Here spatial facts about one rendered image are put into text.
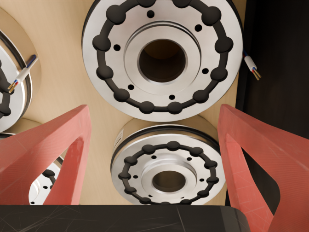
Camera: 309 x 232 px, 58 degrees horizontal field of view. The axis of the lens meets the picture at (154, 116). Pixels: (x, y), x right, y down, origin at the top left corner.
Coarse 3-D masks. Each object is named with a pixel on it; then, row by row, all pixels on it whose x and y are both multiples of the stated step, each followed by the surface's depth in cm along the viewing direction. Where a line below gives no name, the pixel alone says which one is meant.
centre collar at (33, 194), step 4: (36, 180) 25; (32, 184) 24; (36, 184) 24; (32, 188) 25; (36, 188) 25; (32, 192) 25; (36, 192) 25; (32, 196) 25; (36, 196) 25; (32, 200) 26
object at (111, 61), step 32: (128, 0) 16; (160, 0) 15; (192, 0) 16; (224, 0) 15; (96, 32) 17; (128, 32) 16; (192, 32) 16; (224, 32) 17; (96, 64) 18; (224, 64) 18; (128, 96) 20; (160, 96) 19; (192, 96) 20
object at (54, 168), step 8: (56, 160) 24; (48, 168) 24; (56, 168) 24; (40, 176) 24; (48, 176) 25; (56, 176) 24; (40, 184) 25; (48, 184) 25; (40, 192) 26; (48, 192) 26; (40, 200) 26
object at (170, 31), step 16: (144, 32) 16; (160, 32) 16; (176, 32) 16; (128, 48) 17; (192, 48) 17; (128, 64) 17; (192, 64) 17; (144, 80) 18; (160, 80) 18; (176, 80) 18; (192, 80) 18
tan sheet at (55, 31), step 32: (0, 0) 19; (32, 0) 19; (64, 0) 19; (32, 32) 20; (64, 32) 20; (64, 64) 21; (64, 96) 23; (96, 96) 23; (224, 96) 23; (96, 128) 25; (96, 160) 28; (96, 192) 31; (224, 192) 30
